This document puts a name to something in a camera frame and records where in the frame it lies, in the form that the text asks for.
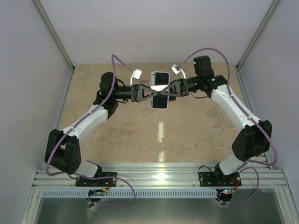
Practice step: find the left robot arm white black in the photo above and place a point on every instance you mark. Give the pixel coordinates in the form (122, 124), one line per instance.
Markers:
(63, 146)

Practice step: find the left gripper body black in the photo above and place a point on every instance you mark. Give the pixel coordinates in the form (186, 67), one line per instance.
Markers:
(134, 93)

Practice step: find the aluminium corner post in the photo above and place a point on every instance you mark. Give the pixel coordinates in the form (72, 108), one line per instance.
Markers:
(259, 31)
(53, 33)

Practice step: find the grey slotted cable duct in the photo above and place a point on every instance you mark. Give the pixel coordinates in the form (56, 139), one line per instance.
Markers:
(128, 194)

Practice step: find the black smartphone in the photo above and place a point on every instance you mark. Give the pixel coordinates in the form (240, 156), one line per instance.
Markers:
(172, 98)

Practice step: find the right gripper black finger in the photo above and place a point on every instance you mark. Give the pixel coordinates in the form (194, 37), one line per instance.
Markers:
(173, 87)
(177, 94)

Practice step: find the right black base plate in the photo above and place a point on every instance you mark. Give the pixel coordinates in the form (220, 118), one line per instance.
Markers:
(210, 179)

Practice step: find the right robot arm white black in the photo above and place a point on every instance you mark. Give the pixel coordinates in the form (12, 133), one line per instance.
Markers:
(254, 134)

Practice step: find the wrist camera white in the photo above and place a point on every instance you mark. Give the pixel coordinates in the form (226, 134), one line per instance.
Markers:
(136, 74)
(177, 70)

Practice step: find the controller board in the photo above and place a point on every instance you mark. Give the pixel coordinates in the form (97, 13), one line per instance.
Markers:
(227, 191)
(99, 192)

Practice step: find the aluminium rail frame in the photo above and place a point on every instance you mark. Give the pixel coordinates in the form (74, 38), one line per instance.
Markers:
(166, 149)

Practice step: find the left aluminium corner post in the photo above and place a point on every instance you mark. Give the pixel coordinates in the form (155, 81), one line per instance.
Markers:
(53, 33)

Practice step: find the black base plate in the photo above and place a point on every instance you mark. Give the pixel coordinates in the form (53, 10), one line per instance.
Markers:
(108, 179)
(210, 179)

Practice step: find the black phone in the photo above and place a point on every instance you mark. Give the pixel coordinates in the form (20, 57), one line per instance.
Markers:
(158, 81)

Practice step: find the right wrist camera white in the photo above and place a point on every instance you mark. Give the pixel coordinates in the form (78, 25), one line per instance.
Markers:
(177, 70)

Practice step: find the right aluminium corner post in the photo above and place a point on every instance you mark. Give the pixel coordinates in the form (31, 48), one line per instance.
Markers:
(259, 31)

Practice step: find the left controller board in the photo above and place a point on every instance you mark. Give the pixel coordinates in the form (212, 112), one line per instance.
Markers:
(99, 192)

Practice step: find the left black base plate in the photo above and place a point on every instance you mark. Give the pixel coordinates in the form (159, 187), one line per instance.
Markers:
(108, 179)

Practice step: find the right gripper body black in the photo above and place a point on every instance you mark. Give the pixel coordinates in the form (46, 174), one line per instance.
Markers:
(184, 87)

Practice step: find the pink phone case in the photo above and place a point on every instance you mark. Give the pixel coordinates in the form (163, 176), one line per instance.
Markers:
(145, 82)

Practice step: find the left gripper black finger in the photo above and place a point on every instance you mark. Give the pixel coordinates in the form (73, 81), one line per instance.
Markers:
(143, 89)
(143, 97)

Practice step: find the right controller board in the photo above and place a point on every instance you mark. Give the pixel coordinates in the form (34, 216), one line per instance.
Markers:
(227, 191)

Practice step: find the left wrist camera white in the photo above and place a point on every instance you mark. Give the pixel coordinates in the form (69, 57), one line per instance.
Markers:
(136, 74)

